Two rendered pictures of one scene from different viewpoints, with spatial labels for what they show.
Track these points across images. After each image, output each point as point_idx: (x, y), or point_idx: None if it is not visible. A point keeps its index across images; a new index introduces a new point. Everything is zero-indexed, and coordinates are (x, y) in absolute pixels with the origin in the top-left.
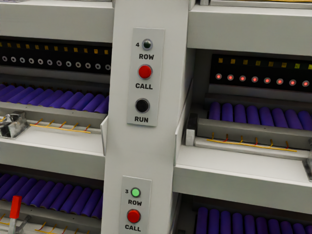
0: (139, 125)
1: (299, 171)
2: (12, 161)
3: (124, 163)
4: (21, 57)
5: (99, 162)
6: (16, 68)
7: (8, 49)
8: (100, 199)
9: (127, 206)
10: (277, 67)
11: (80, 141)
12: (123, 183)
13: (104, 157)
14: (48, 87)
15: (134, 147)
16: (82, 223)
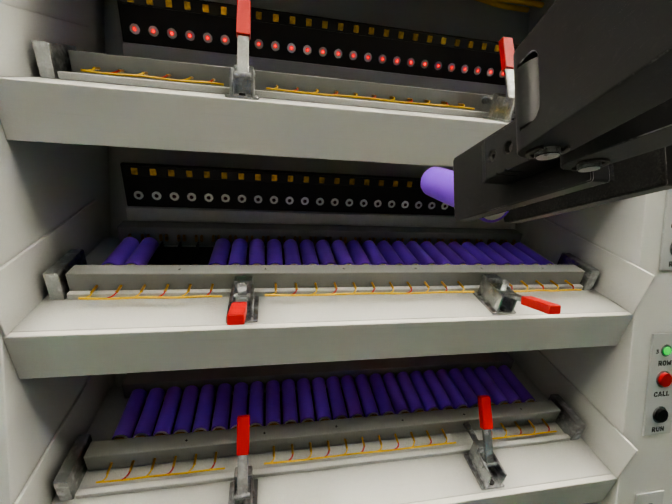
0: (670, 271)
1: None
2: (502, 346)
3: (653, 319)
4: (376, 199)
5: (622, 323)
6: (366, 216)
7: (360, 189)
8: (510, 377)
9: (656, 370)
10: None
11: (580, 302)
12: (654, 342)
13: (632, 315)
14: (426, 239)
15: (664, 297)
16: (536, 410)
